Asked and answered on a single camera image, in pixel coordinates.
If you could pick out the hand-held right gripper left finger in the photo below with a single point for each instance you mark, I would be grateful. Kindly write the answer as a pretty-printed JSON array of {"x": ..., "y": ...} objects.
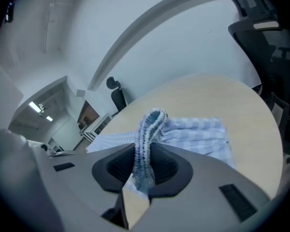
[{"x": 87, "y": 182}]

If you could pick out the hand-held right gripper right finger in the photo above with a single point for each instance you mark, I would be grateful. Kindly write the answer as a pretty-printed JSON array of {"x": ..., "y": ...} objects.
[{"x": 203, "y": 192}]

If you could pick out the blue checkered cloth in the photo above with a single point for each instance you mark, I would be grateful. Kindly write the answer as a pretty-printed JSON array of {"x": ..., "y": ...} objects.
[{"x": 183, "y": 129}]

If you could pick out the white desk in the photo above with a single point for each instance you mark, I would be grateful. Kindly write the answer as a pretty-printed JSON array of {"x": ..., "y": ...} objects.
[{"x": 101, "y": 124}]

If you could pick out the ceiling light panel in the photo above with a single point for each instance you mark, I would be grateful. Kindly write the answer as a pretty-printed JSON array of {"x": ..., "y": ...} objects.
[
  {"x": 33, "y": 106},
  {"x": 49, "y": 118}
]

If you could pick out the black mesh office chair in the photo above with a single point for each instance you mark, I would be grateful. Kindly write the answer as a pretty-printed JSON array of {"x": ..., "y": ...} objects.
[{"x": 268, "y": 57}]

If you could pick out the black camera device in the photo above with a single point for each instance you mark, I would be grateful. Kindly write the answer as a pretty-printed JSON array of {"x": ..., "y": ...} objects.
[{"x": 9, "y": 12}]

